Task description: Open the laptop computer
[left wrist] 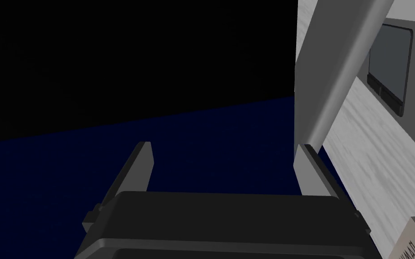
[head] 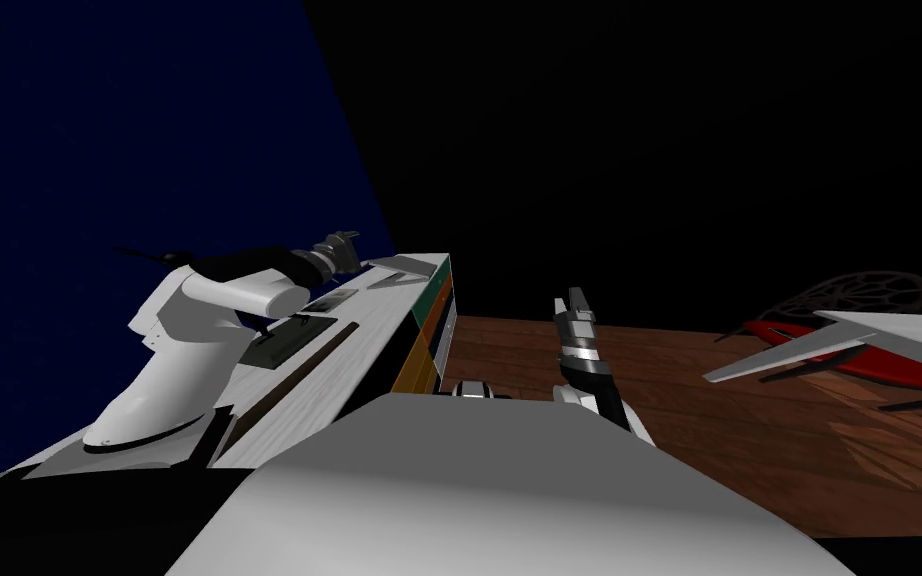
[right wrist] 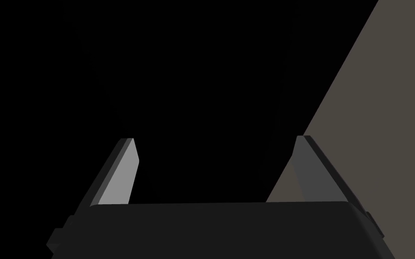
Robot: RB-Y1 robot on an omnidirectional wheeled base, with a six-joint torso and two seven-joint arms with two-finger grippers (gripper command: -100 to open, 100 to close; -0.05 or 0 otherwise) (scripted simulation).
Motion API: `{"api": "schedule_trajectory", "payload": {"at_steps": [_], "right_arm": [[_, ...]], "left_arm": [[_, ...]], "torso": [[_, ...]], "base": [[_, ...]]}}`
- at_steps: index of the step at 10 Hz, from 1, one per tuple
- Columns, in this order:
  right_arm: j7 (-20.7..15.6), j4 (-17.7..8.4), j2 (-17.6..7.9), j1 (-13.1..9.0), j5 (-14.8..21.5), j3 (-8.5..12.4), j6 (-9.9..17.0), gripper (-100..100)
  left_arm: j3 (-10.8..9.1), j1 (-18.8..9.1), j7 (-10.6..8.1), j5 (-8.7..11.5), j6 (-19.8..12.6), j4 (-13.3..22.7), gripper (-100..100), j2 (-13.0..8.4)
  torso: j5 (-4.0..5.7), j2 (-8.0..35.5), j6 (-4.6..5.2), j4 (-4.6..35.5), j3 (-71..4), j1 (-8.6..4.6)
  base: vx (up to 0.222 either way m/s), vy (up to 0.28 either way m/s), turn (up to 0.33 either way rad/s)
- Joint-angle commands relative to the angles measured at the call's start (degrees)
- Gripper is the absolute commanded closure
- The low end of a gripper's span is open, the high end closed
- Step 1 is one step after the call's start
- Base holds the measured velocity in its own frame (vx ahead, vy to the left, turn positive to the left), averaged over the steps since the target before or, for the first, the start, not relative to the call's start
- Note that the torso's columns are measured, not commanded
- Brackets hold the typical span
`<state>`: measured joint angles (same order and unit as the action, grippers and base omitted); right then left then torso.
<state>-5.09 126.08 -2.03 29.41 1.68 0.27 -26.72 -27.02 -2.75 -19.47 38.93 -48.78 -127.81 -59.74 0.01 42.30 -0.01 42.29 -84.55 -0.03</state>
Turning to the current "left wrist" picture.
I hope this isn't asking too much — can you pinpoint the grey bar handle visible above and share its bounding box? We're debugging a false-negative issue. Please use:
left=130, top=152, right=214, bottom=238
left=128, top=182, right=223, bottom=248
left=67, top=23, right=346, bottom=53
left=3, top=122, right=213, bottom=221
left=293, top=0, right=395, bottom=149

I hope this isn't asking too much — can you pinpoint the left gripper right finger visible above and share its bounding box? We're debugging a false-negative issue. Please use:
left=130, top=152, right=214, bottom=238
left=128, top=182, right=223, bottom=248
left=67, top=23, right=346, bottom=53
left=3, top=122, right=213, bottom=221
left=293, top=143, right=342, bottom=199

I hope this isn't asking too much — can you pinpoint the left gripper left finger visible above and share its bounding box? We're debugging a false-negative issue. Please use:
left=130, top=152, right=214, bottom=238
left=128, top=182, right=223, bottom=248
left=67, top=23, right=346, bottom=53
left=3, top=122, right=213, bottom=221
left=99, top=141, right=155, bottom=209

